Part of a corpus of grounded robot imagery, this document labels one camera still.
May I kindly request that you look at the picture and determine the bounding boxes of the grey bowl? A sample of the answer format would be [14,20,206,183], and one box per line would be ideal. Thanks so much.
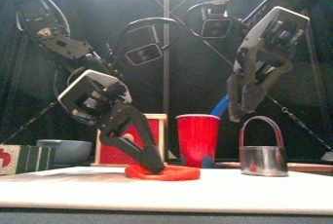
[35,138,94,166]

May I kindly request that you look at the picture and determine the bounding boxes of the red plastic cup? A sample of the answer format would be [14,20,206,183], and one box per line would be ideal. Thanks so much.
[174,113,223,169]

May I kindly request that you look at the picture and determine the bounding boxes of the white cutting board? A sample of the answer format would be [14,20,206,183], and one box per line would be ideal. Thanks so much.
[0,166,333,216]

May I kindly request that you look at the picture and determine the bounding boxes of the blue plastic tool handle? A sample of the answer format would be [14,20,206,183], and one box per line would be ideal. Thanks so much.
[210,94,231,118]

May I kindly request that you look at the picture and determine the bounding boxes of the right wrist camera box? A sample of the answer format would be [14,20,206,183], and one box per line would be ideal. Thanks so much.
[200,6,235,40]

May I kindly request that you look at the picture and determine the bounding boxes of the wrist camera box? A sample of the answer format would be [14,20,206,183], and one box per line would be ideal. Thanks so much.
[200,6,235,40]
[122,24,166,67]

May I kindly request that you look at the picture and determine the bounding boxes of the diagonal frame brace rod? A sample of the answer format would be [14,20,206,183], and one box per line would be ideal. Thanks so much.
[128,0,333,153]

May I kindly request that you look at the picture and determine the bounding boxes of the vertical metal frame pole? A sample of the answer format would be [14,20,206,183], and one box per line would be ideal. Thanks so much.
[162,0,172,116]

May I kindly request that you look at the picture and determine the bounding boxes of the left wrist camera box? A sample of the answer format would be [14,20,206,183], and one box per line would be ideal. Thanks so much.
[122,24,166,67]

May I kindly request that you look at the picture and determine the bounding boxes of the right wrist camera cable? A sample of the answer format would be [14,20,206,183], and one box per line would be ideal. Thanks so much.
[185,0,232,37]

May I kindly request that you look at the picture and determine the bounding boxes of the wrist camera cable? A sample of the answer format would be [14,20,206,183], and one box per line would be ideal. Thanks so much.
[114,17,181,60]
[185,0,232,37]

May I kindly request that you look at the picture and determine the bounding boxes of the metal cutter with red handle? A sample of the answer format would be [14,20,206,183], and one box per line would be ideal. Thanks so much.
[239,115,291,178]

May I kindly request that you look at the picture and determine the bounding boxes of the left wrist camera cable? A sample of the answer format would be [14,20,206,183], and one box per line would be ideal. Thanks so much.
[114,17,181,60]

